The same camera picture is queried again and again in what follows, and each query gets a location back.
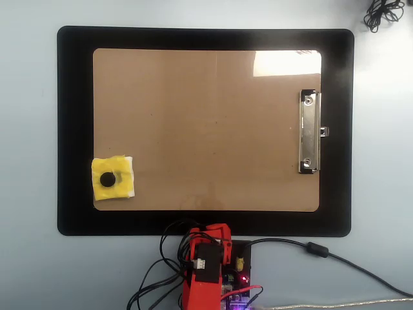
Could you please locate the brown clipboard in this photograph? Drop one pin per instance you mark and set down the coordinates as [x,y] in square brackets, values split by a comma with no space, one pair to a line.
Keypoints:
[193,129]

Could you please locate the metal clipboard clip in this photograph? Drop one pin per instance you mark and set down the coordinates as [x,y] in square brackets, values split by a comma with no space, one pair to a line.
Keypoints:
[309,132]

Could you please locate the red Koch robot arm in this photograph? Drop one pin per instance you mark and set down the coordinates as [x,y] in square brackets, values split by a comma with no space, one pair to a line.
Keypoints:
[203,284]

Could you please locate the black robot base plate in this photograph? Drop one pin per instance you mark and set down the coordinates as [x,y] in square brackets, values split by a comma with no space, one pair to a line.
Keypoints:
[242,250]

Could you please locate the black mat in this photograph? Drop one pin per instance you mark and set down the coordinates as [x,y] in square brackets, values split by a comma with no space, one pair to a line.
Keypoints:
[74,129]

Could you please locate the controller circuit board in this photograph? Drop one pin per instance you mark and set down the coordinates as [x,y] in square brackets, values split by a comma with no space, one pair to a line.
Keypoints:
[237,290]

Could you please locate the yellow sponge with black knob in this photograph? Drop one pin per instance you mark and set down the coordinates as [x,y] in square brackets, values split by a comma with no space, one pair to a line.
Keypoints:
[122,190]

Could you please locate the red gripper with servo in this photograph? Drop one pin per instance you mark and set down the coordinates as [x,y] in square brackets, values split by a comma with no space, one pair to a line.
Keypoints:
[227,250]

